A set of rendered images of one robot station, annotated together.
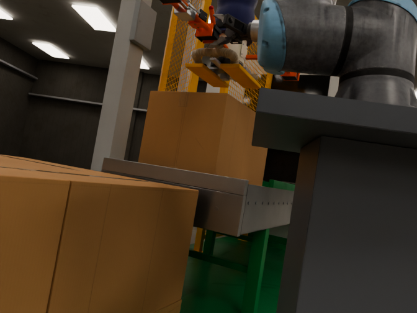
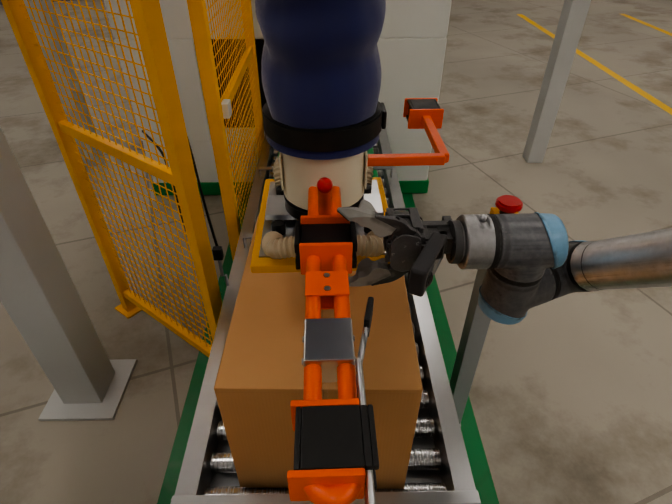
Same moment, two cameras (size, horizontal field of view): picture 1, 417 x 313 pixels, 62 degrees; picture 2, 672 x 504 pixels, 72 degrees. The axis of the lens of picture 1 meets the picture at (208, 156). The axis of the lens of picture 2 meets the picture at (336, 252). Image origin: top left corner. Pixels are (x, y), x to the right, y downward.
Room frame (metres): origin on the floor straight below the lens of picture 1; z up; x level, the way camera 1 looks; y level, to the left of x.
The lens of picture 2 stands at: (1.01, 0.36, 1.70)
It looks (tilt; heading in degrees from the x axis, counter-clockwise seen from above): 38 degrees down; 332
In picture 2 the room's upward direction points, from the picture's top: straight up
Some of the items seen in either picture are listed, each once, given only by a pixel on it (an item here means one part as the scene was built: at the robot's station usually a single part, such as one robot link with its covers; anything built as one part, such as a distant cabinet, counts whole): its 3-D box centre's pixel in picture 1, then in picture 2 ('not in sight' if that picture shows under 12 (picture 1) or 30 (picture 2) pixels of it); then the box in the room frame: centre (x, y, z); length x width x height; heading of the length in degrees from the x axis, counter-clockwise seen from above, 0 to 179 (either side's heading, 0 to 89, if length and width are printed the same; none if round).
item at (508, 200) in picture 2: not in sight; (508, 206); (1.74, -0.55, 1.02); 0.07 x 0.07 x 0.04
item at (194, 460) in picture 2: not in sight; (251, 235); (2.64, -0.08, 0.50); 2.31 x 0.05 x 0.19; 153
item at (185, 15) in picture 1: (185, 11); (328, 349); (1.36, 0.19, 1.23); 0.07 x 0.07 x 0.04; 64
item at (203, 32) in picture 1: (208, 33); (325, 243); (1.56, 0.09, 1.24); 0.10 x 0.08 x 0.06; 64
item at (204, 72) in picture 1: (208, 73); (281, 214); (1.82, 0.07, 1.14); 0.34 x 0.10 x 0.05; 154
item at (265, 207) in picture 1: (300, 206); (400, 234); (2.35, -0.67, 0.50); 2.31 x 0.05 x 0.19; 153
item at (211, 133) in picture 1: (210, 146); (324, 339); (1.77, 0.00, 0.75); 0.60 x 0.40 x 0.40; 152
